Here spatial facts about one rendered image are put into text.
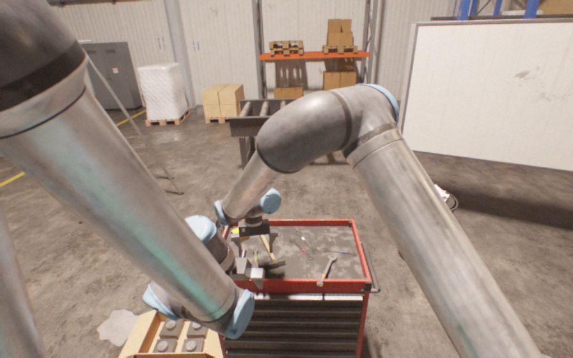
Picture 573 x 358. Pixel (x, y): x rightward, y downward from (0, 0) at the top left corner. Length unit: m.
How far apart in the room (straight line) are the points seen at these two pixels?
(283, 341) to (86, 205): 1.37
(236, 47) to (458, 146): 7.06
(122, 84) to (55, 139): 9.55
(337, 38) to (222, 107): 3.27
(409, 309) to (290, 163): 2.15
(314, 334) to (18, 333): 1.28
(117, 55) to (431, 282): 9.54
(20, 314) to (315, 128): 0.46
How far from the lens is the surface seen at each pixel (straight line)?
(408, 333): 2.43
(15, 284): 0.46
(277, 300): 1.36
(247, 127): 4.11
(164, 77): 7.46
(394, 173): 0.52
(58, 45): 0.27
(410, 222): 0.52
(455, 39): 3.12
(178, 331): 2.26
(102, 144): 0.30
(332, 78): 7.90
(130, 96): 9.80
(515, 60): 3.18
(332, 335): 1.58
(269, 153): 0.52
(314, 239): 1.58
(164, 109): 7.61
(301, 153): 0.50
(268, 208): 1.03
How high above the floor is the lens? 1.90
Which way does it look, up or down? 27 degrees down
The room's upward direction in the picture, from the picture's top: 2 degrees counter-clockwise
